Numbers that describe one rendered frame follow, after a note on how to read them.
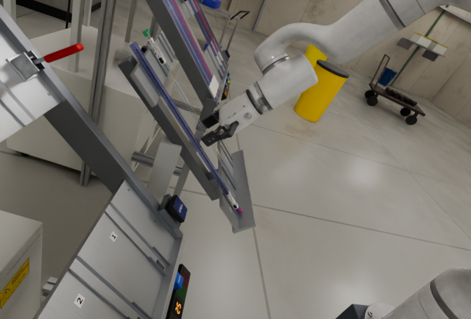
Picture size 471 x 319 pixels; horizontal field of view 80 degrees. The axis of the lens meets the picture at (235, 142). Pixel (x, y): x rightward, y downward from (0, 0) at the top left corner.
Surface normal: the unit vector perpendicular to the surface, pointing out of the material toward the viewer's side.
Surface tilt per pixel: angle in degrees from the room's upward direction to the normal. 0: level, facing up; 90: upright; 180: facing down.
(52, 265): 0
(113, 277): 43
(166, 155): 90
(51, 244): 0
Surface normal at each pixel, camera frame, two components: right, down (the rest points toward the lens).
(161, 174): 0.07, 0.55
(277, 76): -0.33, 0.00
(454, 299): -0.94, -0.18
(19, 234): 0.36, -0.79
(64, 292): 0.90, -0.34
